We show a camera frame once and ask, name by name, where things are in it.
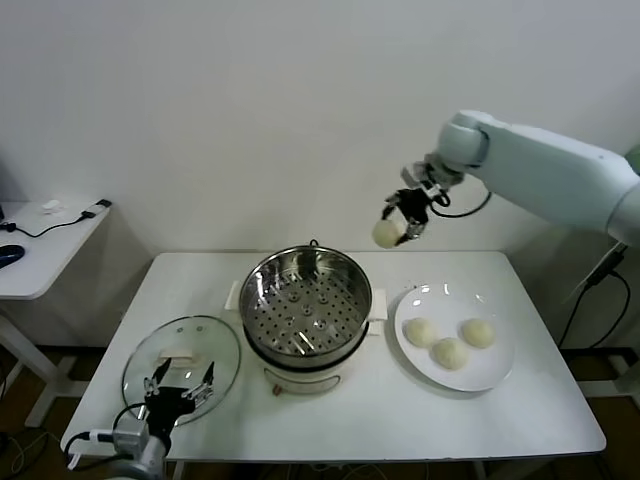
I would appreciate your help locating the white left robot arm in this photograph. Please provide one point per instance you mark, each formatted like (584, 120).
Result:
(150, 460)

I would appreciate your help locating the white steamed baozi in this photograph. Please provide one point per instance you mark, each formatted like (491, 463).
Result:
(385, 235)
(450, 354)
(421, 332)
(477, 333)

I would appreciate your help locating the white electric pot base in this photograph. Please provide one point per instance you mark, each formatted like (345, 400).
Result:
(300, 375)

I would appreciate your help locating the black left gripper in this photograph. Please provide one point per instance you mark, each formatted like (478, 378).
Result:
(165, 405)

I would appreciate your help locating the round glass pot lid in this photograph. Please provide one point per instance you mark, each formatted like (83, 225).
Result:
(210, 340)

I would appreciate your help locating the dark monitor edge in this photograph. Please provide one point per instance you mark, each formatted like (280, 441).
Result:
(2, 212)

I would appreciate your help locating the white round plate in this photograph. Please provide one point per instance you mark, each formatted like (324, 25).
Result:
(450, 380)

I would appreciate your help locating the white side desk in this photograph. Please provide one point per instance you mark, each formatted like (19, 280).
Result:
(50, 260)

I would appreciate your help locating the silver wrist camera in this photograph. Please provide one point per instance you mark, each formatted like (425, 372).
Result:
(130, 440)
(416, 175)

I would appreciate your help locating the white desk with slanted leg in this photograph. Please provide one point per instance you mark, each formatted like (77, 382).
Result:
(585, 282)

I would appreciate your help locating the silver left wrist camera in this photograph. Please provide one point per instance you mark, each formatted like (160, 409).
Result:
(130, 440)

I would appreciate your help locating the small grey black adapter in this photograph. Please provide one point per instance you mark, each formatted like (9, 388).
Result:
(97, 207)

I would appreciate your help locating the small white desk object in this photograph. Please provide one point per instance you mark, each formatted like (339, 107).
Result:
(52, 206)

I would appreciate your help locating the stainless steel steamer basket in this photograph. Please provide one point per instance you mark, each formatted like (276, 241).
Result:
(305, 310)

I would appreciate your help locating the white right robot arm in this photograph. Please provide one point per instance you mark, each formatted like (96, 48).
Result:
(550, 170)

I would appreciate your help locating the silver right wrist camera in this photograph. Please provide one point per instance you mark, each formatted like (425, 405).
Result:
(416, 175)

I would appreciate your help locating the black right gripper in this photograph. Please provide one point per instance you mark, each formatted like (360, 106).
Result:
(415, 206)

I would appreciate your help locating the black computer mouse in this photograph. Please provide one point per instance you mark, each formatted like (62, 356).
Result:
(10, 255)

